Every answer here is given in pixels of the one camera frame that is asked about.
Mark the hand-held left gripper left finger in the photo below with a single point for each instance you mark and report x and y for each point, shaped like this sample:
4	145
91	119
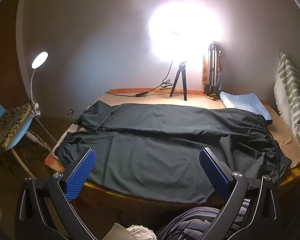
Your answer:
80	173

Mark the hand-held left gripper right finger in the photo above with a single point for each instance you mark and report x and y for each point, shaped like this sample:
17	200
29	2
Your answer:
215	173

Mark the dark pants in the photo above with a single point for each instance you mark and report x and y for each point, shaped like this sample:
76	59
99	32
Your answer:
152	150

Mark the person's striped trouser leg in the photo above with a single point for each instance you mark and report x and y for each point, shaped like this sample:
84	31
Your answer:
190	227

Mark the folded light blue towel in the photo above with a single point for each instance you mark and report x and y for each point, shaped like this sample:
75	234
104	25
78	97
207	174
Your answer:
245	102

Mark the beige blanket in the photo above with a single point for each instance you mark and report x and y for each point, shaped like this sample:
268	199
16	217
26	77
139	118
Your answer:
287	140

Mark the white knitted cloth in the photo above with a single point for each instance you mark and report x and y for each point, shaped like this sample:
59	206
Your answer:
140	233

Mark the leopard print cushion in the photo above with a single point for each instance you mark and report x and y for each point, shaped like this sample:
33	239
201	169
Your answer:
10	125

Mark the small black tripod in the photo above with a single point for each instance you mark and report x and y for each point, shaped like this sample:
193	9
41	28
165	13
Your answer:
182	72

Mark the folded silver tripod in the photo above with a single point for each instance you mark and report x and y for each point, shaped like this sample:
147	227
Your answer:
212	65

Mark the green and white blanket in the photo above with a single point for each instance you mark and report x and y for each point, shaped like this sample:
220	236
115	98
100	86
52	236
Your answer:
290	90

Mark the white gooseneck lamp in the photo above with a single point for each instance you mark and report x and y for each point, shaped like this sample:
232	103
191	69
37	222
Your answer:
40	58

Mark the brown wooden door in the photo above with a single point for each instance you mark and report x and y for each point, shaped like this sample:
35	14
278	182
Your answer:
5	55

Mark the small wall fitting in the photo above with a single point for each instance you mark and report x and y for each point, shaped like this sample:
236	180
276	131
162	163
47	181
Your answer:
70	111

